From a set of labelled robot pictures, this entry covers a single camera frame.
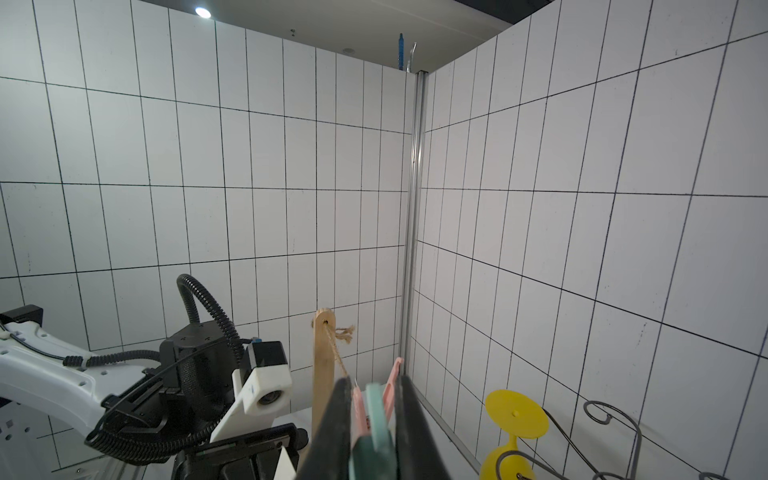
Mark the pink clothespin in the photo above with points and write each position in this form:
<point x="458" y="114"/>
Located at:
<point x="374" y="409"/>

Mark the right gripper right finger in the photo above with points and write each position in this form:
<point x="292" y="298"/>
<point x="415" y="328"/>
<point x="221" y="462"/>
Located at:
<point x="417" y="454"/>

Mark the wooden string rack frame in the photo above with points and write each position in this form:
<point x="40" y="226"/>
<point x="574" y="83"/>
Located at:
<point x="324" y="324"/>

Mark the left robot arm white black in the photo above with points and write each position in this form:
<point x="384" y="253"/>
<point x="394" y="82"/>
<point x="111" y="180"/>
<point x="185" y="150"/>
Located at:
<point x="205" y="401"/>

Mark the black wire scroll stand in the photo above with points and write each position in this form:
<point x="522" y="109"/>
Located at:
<point x="602" y="442"/>

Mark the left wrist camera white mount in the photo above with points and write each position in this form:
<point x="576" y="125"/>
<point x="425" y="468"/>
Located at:
<point x="261" y="396"/>

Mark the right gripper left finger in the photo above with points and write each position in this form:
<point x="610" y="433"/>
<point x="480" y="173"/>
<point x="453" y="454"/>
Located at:
<point x="330" y="448"/>

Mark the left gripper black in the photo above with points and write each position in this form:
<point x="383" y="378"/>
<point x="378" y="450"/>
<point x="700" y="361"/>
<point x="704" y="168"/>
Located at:
<point x="253" y="455"/>

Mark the teal clothespin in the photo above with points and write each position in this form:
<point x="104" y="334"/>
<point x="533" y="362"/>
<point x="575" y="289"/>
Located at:
<point x="374" y="456"/>

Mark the white postcard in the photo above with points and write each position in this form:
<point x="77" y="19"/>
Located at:
<point x="285" y="469"/>

